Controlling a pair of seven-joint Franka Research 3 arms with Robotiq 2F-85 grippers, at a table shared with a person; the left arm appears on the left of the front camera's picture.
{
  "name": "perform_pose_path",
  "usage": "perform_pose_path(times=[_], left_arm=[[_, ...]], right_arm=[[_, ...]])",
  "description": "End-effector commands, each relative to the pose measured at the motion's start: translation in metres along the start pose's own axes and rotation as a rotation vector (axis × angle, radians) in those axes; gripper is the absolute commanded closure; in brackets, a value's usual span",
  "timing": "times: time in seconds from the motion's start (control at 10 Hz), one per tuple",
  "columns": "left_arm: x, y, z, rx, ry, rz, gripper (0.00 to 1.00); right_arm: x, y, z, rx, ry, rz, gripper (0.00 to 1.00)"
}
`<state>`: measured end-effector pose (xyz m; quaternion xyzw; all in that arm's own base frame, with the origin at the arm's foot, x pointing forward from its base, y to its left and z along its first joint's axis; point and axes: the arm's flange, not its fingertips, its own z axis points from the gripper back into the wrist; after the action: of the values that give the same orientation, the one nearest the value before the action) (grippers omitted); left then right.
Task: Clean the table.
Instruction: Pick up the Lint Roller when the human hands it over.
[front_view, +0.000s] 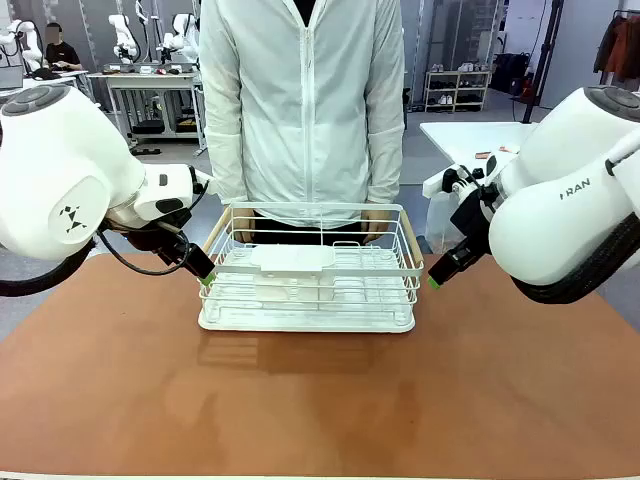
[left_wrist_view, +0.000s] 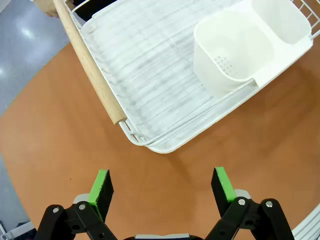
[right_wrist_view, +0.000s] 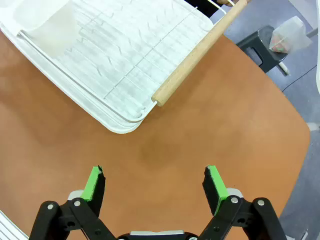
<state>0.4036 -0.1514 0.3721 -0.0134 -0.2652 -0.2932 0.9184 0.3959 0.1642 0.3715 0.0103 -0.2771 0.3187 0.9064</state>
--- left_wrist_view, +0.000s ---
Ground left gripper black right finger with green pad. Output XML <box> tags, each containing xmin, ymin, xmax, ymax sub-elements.
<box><xmin>204</xmin><ymin>166</ymin><xmax>296</xmax><ymax>240</ymax></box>

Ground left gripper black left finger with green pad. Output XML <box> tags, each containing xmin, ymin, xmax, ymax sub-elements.
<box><xmin>33</xmin><ymin>169</ymin><xmax>118</xmax><ymax>240</ymax></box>

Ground person's right hand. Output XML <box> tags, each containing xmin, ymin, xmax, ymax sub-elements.
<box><xmin>33</xmin><ymin>0</ymin><xmax>60</xmax><ymax>18</ymax></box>

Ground white wire dish rack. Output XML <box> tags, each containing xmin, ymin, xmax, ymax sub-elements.
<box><xmin>81</xmin><ymin>0</ymin><xmax>314</xmax><ymax>154</ymax></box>
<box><xmin>52</xmin><ymin>0</ymin><xmax>320</xmax><ymax>147</ymax></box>

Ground white plastic cutlery holder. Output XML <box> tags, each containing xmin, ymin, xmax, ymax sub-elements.
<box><xmin>192</xmin><ymin>0</ymin><xmax>313</xmax><ymax>98</ymax></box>

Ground white ribbed object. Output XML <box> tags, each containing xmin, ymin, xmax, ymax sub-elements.
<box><xmin>291</xmin><ymin>203</ymin><xmax>320</xmax><ymax>240</ymax></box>

